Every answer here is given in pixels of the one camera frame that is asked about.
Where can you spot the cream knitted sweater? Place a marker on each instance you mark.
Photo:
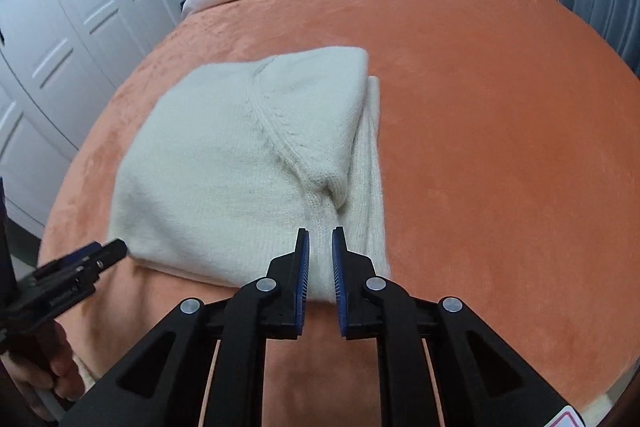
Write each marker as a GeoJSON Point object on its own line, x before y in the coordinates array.
{"type": "Point", "coordinates": [238, 157]}

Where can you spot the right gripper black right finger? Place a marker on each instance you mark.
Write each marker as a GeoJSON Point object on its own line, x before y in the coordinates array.
{"type": "Point", "coordinates": [439, 364]}

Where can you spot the white wardrobe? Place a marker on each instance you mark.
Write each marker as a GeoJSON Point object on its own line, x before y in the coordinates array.
{"type": "Point", "coordinates": [61, 63]}

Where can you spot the orange plush bed blanket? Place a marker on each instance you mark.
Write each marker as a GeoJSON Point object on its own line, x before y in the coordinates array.
{"type": "Point", "coordinates": [509, 143]}

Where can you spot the left hand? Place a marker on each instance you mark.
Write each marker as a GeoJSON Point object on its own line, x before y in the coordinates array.
{"type": "Point", "coordinates": [62, 377]}

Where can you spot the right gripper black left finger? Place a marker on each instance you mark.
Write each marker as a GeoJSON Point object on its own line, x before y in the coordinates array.
{"type": "Point", "coordinates": [204, 363]}

